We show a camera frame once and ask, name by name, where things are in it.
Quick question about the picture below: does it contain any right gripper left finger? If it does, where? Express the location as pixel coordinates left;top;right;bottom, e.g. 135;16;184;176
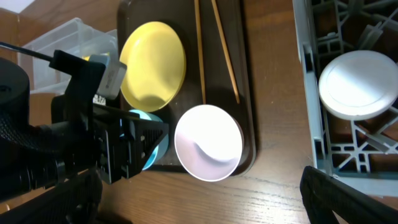
1;170;103;224

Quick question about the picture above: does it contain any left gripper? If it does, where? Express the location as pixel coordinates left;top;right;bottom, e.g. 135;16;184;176
50;50;169;184

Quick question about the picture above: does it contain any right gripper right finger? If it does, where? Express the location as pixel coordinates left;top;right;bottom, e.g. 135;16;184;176
300;166;397;223

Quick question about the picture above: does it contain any light blue bowl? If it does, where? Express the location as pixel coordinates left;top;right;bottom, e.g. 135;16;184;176
119;110;169;170

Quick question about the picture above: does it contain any pink bowl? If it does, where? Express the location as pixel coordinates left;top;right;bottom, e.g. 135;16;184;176
174;105;244;182

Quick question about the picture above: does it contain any wooden chopstick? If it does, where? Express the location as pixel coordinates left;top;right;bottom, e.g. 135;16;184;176
194;0;206;104
211;0;240;104

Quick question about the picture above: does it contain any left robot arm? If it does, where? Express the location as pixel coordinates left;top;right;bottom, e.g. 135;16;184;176
1;50;169;200

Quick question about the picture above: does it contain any grey dishwasher rack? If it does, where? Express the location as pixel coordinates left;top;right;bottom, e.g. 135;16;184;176
293;0;397;197

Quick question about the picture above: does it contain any yellow round plate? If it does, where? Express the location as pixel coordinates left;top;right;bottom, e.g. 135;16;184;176
119;21;187;112

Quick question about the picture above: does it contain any clear plastic bin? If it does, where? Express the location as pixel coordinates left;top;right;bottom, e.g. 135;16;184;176
17;18;118;95

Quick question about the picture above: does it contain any dark brown serving tray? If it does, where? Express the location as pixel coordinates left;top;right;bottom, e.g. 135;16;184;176
117;0;256;176

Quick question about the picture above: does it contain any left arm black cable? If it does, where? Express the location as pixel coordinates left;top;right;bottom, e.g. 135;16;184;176
0;41;54;62

